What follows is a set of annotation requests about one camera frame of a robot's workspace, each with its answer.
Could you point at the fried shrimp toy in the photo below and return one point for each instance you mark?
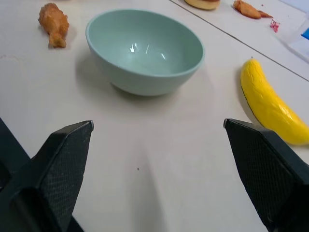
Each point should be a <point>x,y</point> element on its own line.
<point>248,9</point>

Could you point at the fried chicken drumstick toy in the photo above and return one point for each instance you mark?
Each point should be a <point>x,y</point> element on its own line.
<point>54,23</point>

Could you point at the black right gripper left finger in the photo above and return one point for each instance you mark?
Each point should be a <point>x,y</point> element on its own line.
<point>58,169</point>

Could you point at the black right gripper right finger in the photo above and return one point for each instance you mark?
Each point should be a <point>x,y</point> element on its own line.
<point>263,169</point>

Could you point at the yellow toy banana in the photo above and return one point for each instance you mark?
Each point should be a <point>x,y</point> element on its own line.
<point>265,99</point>

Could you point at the light green bowl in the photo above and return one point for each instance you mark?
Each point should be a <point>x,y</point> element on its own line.
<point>144,52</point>

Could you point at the small pink flower sprig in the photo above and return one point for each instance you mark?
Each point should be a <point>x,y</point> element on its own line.
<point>274,24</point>

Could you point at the toy bread bun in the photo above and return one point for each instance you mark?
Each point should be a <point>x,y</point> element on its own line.
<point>202,3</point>

